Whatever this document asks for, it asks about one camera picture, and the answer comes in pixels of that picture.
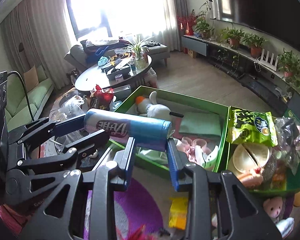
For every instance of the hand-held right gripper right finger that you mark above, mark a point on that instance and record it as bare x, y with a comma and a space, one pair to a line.
173, 165

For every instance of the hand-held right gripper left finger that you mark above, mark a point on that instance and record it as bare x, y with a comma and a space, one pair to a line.
128, 165

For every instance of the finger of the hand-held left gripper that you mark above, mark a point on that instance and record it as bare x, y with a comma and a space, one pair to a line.
70, 125
90, 142

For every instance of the green cardboard box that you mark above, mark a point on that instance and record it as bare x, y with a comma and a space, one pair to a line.
292, 182
152, 165

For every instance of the pink ribbed plush toy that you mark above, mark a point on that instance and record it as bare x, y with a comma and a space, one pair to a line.
190, 147

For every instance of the clear plastic bag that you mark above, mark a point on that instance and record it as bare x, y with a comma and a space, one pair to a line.
287, 140
152, 153

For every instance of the blue white bag roll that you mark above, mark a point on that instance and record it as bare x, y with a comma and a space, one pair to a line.
140, 130

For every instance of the white duck plush toy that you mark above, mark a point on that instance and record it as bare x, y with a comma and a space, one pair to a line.
155, 110

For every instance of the white plastic bag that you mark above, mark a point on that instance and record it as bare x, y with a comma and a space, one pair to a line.
67, 108

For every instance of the white green packet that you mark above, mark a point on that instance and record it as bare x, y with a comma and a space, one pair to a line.
210, 157

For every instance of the green sofa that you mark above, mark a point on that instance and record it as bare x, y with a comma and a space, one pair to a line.
27, 100

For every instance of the red snack bag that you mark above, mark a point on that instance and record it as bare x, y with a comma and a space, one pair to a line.
102, 98

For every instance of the yellow packet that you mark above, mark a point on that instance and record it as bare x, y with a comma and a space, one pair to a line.
178, 212

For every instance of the dark oval coffee table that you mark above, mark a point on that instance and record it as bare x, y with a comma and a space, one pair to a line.
95, 80

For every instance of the beige cushion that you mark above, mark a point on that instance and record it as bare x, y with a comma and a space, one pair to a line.
31, 77

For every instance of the small purple cup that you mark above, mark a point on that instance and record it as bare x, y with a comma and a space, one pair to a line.
118, 78

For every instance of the dark tray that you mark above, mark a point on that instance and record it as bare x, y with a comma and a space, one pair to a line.
117, 72

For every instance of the teal plastic toy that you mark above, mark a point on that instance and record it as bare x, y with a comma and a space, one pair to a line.
103, 61

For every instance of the round beige dish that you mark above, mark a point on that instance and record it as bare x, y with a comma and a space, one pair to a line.
247, 157

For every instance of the green snack bag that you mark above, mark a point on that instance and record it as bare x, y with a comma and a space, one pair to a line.
250, 130

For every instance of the pile of clothes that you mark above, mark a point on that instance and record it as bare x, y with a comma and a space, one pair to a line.
100, 46

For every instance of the blue bottle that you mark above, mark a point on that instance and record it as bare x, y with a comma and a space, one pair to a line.
133, 67

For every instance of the clear storage bin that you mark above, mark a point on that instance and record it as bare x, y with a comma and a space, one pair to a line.
150, 77

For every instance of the beige curtain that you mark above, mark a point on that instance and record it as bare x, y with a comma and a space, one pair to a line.
40, 30

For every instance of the spider plant in vase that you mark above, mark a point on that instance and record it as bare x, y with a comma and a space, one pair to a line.
140, 52

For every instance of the small pink bear plush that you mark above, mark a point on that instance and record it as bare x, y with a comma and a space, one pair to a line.
273, 206

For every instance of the small yellow box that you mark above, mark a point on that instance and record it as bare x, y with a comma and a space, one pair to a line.
192, 53

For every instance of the grey sofa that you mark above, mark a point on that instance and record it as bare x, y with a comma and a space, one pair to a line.
160, 51

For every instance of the crumpled clear plastic bag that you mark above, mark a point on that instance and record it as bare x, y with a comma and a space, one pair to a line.
287, 140

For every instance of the grey television console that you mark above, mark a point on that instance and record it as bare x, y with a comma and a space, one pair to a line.
195, 43

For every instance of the light blue fluffy plush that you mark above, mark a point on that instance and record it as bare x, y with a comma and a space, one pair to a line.
285, 225

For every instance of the window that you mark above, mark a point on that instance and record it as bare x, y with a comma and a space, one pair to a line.
110, 5

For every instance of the white router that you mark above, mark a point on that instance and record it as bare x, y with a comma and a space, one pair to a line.
268, 60

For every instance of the red flower decoration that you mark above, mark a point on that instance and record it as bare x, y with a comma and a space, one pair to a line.
187, 23

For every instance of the grey curtain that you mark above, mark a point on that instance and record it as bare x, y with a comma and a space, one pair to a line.
172, 12

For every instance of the black television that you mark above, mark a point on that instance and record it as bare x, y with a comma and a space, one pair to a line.
265, 10

